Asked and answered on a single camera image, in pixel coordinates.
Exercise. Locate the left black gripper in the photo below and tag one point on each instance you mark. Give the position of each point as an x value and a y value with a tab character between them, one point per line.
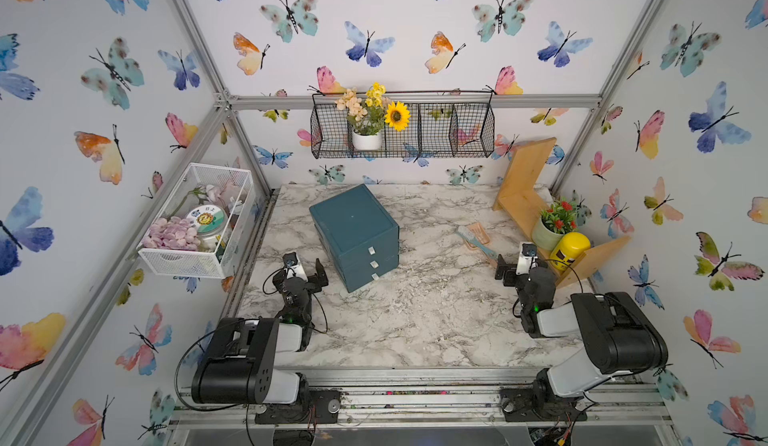
320	274

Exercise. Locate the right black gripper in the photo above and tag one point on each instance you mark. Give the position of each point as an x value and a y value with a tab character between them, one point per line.
511	272

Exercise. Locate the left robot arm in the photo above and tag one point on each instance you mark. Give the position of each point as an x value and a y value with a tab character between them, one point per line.
238	366

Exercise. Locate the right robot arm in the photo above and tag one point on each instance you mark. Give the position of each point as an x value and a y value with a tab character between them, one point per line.
617	338

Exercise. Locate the teal drawer cabinet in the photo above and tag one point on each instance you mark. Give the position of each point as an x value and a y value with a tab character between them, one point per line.
359	235

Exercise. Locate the yellow canister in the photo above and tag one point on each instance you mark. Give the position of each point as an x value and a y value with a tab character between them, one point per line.
568	249

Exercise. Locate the green pot red flowers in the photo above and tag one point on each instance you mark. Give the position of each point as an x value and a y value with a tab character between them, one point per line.
555	220

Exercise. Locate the wooden zigzag shelf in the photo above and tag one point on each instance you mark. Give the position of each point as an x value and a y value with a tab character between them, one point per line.
517	196

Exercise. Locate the round green tin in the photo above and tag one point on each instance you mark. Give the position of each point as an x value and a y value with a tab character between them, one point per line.
208	219

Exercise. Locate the pink artificial flowers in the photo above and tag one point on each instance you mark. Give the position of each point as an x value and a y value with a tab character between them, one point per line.
175	233

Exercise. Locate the white pot with flowers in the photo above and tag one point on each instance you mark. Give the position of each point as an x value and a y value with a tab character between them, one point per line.
369	115

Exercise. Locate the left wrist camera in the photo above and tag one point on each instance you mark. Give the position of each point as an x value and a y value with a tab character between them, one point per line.
292	266

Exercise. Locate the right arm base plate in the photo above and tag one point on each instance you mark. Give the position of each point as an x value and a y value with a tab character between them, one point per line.
527	404

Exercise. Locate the white wire wall basket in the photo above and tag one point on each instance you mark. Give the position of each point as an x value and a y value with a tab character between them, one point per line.
232	189

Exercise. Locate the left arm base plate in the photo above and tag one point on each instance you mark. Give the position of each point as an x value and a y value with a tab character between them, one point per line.
313	406

